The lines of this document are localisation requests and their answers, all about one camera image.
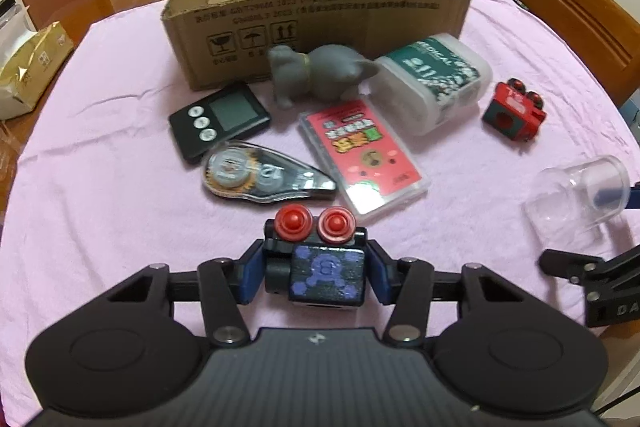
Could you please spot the clear case with red label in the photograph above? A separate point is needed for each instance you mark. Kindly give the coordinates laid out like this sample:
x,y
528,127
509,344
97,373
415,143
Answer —
x,y
365,157

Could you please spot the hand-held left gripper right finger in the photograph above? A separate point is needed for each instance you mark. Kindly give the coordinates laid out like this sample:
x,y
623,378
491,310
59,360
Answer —
x,y
378,276

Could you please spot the grey cat figurine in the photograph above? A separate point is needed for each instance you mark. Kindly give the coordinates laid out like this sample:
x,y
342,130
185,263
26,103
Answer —
x,y
320,69

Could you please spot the white container with green label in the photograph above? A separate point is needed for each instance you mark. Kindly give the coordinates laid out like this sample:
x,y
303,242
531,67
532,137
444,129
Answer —
x,y
435,77

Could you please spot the clear plastic cup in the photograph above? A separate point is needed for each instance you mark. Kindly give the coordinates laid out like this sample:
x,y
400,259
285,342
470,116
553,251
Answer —
x,y
570,202

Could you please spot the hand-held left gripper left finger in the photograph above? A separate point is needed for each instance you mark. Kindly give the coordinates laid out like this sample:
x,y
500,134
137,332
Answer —
x,y
252,276

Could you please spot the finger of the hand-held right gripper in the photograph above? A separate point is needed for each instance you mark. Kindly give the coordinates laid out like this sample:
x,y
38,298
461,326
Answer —
x,y
565,264
612,198

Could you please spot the black digital timer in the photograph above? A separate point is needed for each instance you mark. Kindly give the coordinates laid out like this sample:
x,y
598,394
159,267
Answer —
x,y
230,112

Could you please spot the black toy car red wheels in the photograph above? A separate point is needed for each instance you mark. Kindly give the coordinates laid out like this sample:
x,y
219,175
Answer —
x,y
325,277

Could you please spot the correction tape dispenser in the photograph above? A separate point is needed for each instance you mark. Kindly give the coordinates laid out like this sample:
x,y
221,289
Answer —
x,y
260,174

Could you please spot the gold foil bag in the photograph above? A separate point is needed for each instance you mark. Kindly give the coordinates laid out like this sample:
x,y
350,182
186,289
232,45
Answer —
x,y
35,62

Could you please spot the cardboard box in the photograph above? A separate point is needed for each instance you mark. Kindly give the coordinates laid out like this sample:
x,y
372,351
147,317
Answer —
x,y
225,27

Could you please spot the pink tablecloth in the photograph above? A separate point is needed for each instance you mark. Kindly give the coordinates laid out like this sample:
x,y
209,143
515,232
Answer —
x,y
100,207

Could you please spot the wooden chair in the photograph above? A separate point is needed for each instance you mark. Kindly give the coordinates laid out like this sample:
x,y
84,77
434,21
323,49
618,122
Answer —
x,y
575,2

